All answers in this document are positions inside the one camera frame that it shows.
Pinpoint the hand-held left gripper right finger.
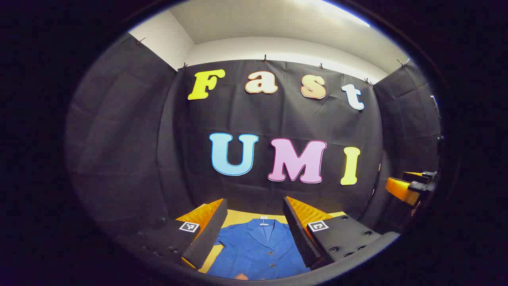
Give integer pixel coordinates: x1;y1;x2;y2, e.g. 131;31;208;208
283;196;399;270

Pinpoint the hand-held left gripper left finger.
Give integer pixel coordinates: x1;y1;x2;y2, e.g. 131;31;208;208
127;198;229;271

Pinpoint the blue button shirt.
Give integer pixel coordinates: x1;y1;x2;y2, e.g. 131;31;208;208
206;218;311;280

